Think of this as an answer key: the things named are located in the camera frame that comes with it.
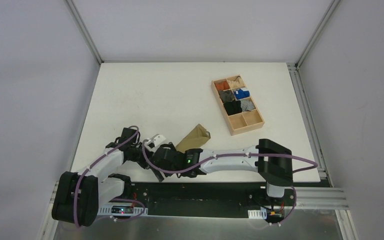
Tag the olive and cream underwear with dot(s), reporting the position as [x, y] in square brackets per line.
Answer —
[195, 139]

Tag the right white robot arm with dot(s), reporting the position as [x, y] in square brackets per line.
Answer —
[268, 158]

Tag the dark grey rolled underwear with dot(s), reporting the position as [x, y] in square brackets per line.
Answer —
[226, 96]

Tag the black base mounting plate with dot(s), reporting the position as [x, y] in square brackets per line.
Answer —
[208, 200]

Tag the wooden compartment box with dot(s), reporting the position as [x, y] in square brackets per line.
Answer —
[243, 122]

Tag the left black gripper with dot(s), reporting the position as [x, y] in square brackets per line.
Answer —
[134, 153]

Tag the left white cable duct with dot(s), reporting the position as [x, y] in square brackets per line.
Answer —
[122, 210]

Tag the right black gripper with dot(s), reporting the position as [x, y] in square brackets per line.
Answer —
[160, 160]

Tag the white cable duct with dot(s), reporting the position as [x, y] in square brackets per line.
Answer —
[122, 210]
[259, 214]

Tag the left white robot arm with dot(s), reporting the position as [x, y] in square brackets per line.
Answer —
[82, 193]

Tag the grey striped rolled underwear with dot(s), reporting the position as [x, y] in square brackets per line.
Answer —
[247, 105]

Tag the orange rolled underwear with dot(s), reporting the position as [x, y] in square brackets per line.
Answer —
[222, 85]

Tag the right white cable duct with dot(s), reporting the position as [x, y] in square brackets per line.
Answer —
[259, 214]

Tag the black rolled underwear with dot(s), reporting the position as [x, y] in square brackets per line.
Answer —
[233, 107]

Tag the beige rolled underwear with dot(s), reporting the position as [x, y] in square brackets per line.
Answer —
[235, 82]

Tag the blue rolled underwear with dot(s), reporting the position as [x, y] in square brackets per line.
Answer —
[241, 93]

